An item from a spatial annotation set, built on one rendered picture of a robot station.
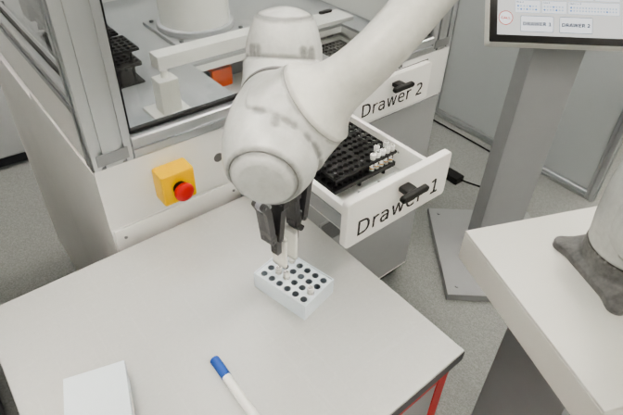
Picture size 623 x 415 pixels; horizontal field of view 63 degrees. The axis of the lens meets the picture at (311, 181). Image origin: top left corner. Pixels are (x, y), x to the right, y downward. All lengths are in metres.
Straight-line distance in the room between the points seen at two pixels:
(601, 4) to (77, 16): 1.38
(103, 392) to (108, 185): 0.38
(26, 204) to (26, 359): 1.69
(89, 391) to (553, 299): 0.75
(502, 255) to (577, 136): 1.72
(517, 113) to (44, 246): 1.89
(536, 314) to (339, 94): 0.56
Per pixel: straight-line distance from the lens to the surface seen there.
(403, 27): 0.53
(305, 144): 0.51
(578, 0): 1.72
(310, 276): 0.96
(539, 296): 0.98
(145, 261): 1.08
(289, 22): 0.65
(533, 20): 1.65
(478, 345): 1.95
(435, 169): 1.07
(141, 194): 1.08
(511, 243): 1.06
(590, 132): 2.65
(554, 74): 1.83
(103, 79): 0.95
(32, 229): 2.49
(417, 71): 1.45
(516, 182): 2.02
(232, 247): 1.07
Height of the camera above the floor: 1.51
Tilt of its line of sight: 37 degrees down
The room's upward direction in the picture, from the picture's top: 2 degrees clockwise
